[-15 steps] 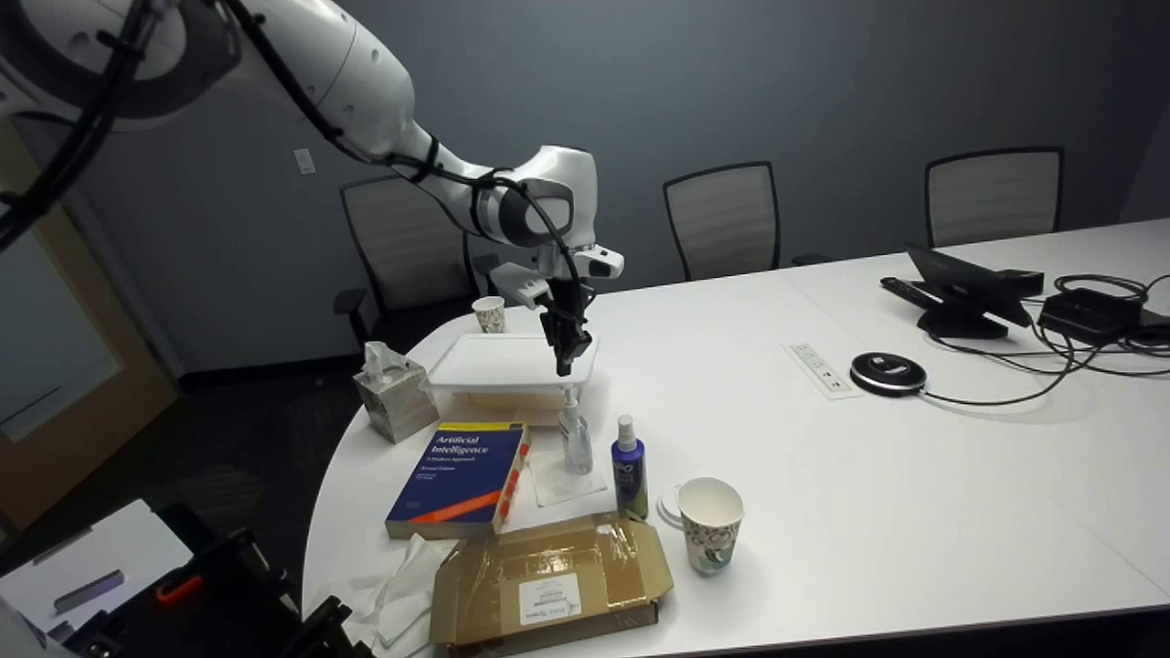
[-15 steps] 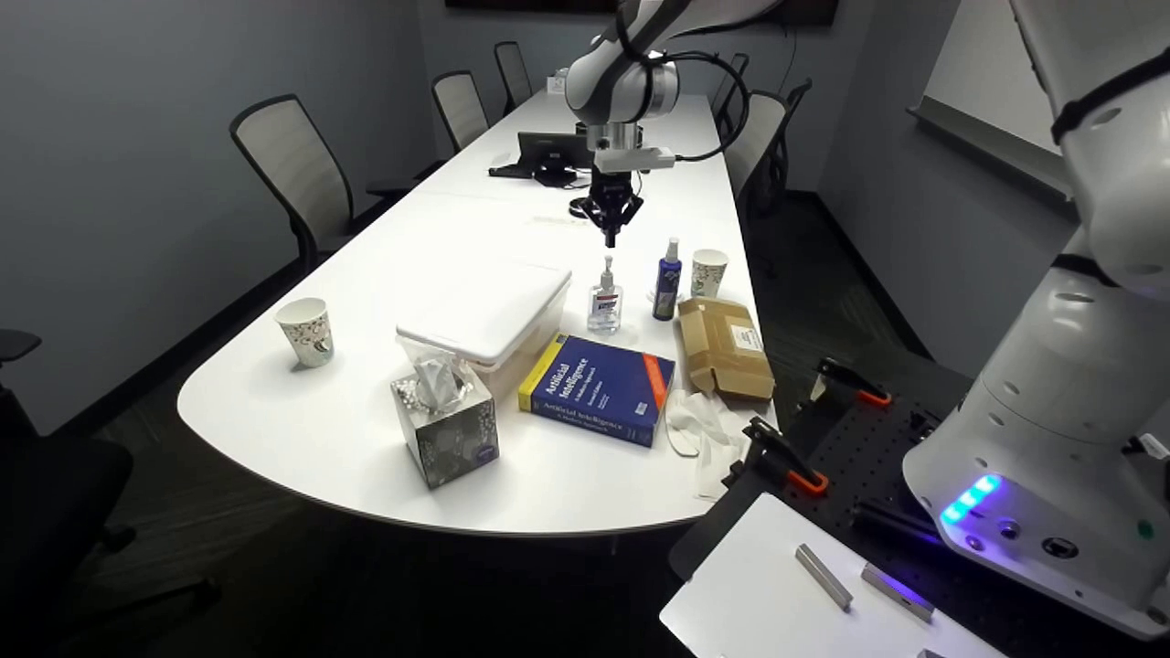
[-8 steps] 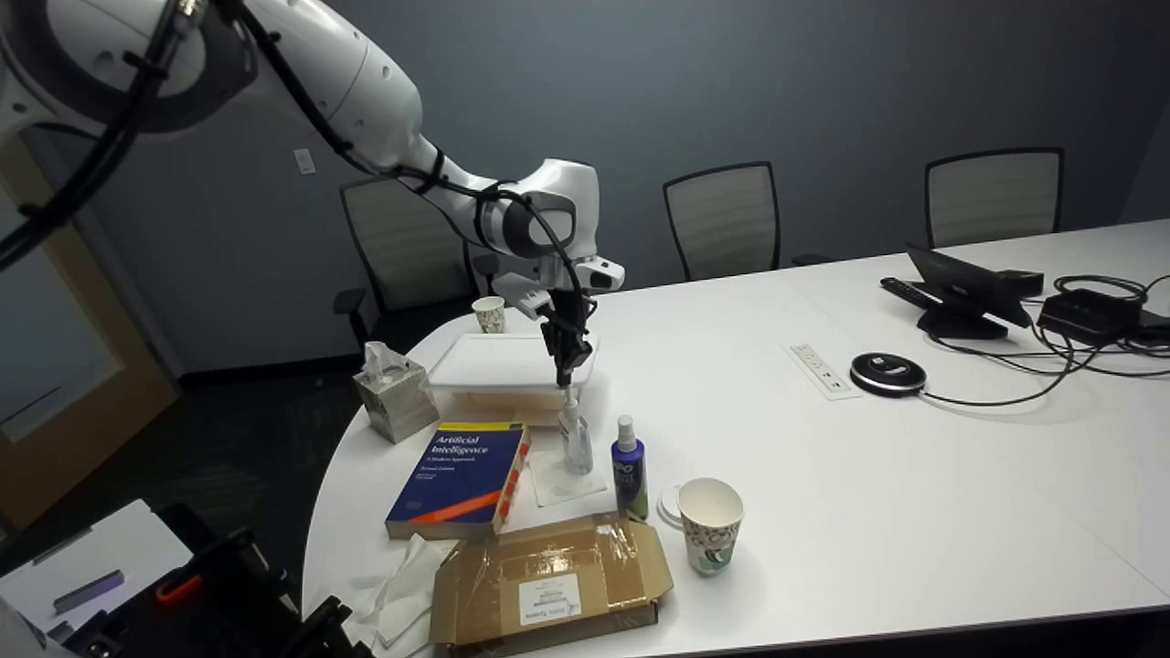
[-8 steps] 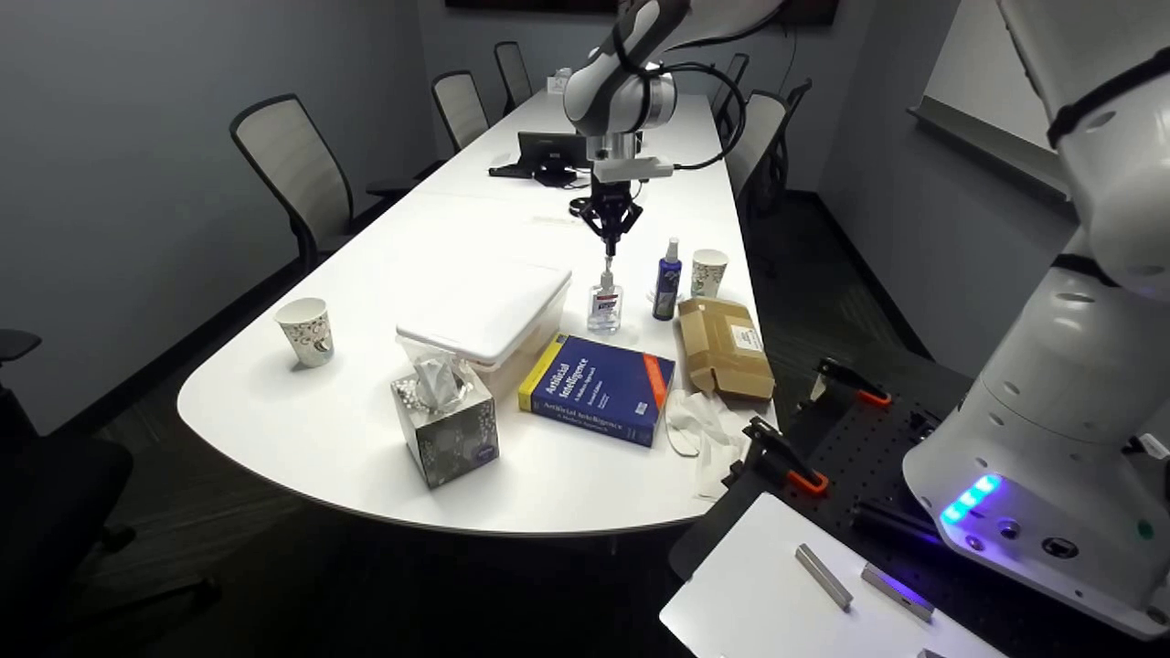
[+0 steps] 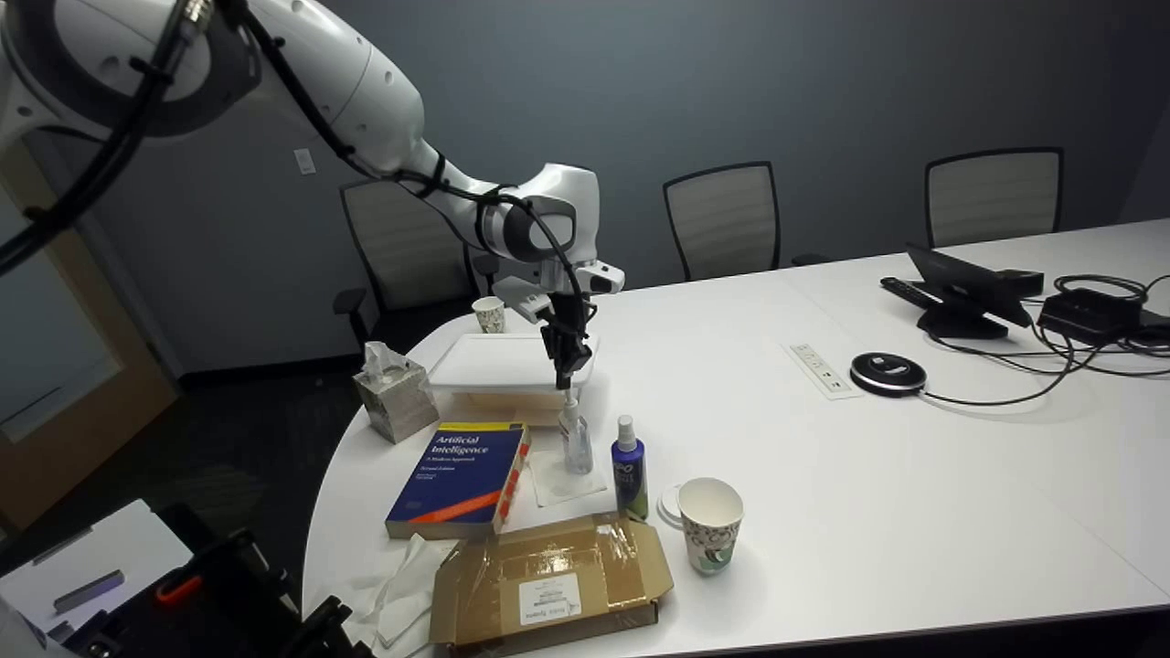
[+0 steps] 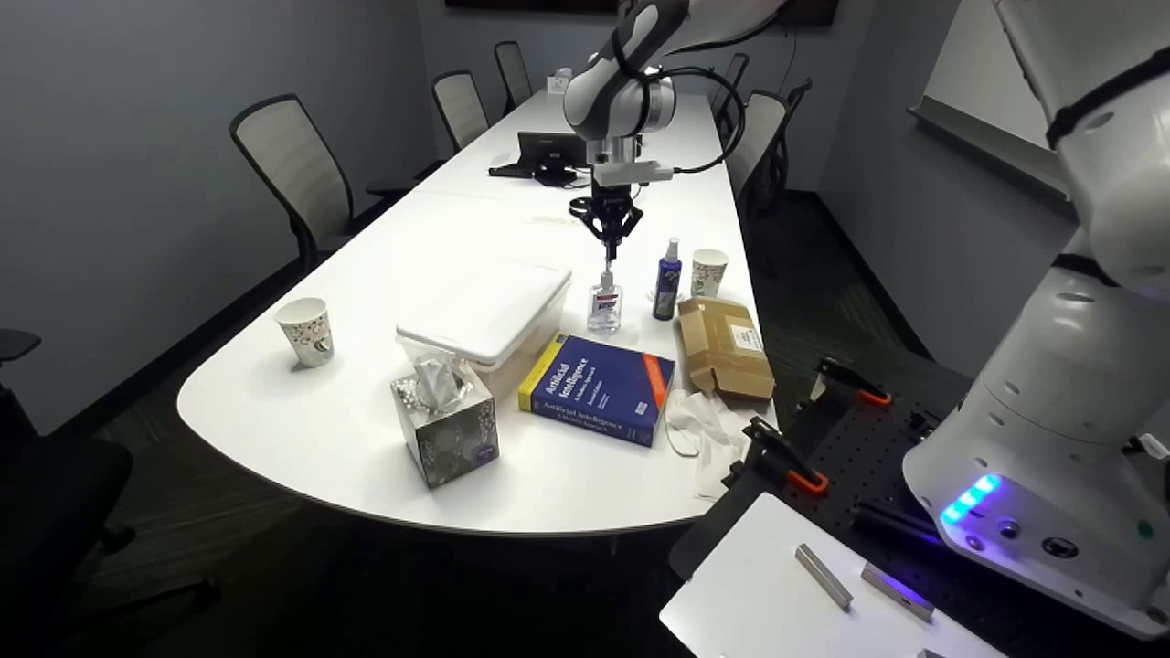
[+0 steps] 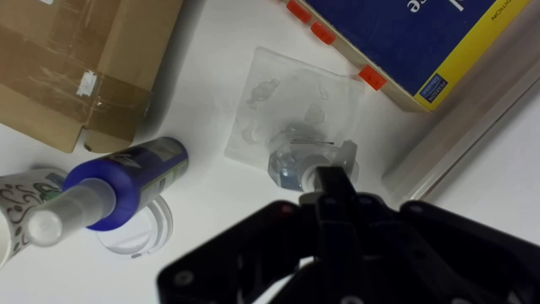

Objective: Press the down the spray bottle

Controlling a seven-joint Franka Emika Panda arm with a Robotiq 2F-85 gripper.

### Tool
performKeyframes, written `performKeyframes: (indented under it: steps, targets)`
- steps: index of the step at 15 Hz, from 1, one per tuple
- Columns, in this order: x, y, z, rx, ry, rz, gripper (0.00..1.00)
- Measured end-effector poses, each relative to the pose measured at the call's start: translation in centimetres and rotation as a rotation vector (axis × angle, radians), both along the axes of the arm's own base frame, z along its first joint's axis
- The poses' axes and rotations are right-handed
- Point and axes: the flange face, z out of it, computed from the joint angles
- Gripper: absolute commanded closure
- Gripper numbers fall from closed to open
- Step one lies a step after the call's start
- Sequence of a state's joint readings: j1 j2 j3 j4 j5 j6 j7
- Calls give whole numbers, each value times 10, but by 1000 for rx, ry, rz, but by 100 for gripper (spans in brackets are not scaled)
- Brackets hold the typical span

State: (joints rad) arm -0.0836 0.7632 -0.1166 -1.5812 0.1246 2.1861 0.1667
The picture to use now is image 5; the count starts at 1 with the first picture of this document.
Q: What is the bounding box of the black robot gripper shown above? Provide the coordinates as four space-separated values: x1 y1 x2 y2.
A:
533 289 602 394

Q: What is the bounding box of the white remote control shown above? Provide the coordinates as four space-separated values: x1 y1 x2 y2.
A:
787 339 856 402

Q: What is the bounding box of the blue and orange book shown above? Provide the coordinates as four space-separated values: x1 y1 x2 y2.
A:
384 418 533 546

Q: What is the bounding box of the wooden door with glass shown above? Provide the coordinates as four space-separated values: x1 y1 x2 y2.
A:
0 133 184 533

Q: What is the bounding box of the black equipment with orange part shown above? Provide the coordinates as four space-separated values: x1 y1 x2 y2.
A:
66 522 378 658

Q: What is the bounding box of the brown cardboard mailer package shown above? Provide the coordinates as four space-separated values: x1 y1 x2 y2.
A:
427 511 675 658

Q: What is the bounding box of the black cable bundle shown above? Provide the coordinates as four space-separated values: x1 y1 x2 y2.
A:
918 271 1170 412

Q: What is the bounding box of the blue spray bottle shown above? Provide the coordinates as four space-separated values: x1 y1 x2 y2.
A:
608 412 651 525

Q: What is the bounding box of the clear plastic packaging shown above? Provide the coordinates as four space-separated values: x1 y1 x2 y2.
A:
345 530 461 658

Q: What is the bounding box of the small clear spray bottle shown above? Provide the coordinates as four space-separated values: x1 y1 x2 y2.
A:
559 383 595 478

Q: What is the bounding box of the large patterned paper cup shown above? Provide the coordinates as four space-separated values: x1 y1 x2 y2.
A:
675 474 751 583

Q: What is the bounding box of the black folding device stand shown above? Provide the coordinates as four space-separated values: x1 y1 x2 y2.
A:
877 244 1049 345

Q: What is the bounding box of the black power adapter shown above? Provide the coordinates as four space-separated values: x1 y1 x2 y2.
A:
1036 289 1143 346

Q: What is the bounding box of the white paper sheet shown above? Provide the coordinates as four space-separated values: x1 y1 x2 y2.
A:
494 428 623 536

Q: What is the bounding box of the small paper cup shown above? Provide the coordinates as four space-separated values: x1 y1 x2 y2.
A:
468 292 511 337

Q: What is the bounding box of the white flat box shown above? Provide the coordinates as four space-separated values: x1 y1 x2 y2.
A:
427 328 602 433

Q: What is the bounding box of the black mesh office chair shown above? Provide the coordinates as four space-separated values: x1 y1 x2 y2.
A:
330 175 506 356
657 156 787 285
920 142 1069 253

